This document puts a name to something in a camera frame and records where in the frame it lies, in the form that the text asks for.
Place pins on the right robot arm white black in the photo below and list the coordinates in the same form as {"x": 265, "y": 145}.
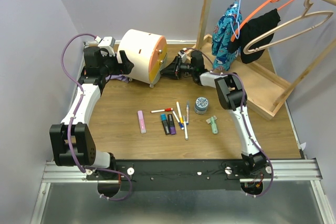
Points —
{"x": 232, "y": 97}

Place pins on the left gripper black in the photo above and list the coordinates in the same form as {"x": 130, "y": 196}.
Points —
{"x": 120, "y": 68}

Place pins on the round cream drawer organizer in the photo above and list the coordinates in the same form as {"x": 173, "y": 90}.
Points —
{"x": 148, "y": 53}

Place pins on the purple cloth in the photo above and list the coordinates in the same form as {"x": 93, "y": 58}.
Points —
{"x": 117, "y": 77}

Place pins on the blue capped black highlighter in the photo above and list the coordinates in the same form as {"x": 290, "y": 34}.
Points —
{"x": 165, "y": 123}

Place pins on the aluminium frame rail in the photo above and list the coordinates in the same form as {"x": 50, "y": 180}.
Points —
{"x": 293, "y": 195}

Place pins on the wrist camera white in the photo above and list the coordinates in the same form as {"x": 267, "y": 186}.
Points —
{"x": 182, "y": 54}
{"x": 106, "y": 43}

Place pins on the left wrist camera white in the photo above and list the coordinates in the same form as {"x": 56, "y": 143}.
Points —
{"x": 106, "y": 43}

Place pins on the blue wire hanger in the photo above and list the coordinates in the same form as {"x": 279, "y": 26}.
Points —
{"x": 235, "y": 25}

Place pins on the black garment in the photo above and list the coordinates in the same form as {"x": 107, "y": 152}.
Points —
{"x": 251, "y": 30}

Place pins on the purple capped black highlighter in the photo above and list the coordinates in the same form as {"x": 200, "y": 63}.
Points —
{"x": 171, "y": 124}

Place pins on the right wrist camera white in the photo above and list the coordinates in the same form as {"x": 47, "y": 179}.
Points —
{"x": 182, "y": 54}

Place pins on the wooden clothes rack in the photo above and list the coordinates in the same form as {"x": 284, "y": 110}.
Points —
{"x": 267, "y": 92}

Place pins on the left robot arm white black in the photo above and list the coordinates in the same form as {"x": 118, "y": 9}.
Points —
{"x": 71, "y": 140}

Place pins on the pink highlighter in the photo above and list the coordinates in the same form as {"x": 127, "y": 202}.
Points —
{"x": 141, "y": 122}

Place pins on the red capped white marker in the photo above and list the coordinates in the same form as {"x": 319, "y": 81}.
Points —
{"x": 162, "y": 110}

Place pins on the blue capped white marker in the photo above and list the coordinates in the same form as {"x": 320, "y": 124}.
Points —
{"x": 178, "y": 120}

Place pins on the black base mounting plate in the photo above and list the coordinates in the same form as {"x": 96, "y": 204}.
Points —
{"x": 181, "y": 174}

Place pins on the blue patterned garment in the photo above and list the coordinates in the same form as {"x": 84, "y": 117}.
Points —
{"x": 221, "y": 37}

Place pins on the white grey eraser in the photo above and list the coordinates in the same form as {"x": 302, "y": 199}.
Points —
{"x": 211, "y": 120}

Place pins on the round blue patterned tin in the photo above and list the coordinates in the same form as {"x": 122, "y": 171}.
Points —
{"x": 201, "y": 105}

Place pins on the blue patterned pen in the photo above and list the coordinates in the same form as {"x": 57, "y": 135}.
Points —
{"x": 187, "y": 112}

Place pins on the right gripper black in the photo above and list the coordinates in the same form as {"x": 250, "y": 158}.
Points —
{"x": 172, "y": 71}

